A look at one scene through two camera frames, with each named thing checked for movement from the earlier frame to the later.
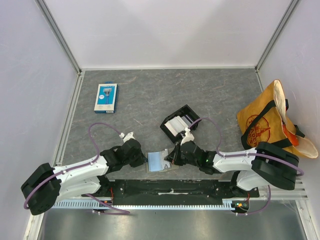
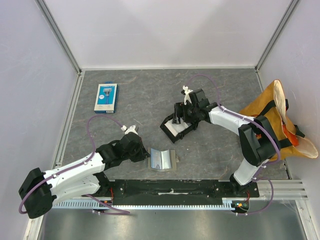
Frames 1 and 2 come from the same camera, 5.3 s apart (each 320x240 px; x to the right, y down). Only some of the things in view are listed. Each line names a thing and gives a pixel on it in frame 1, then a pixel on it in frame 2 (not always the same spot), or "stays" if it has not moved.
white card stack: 178,124 stays
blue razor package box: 106,98 stays
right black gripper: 178,155 -> 181,115
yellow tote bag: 264,119 stays
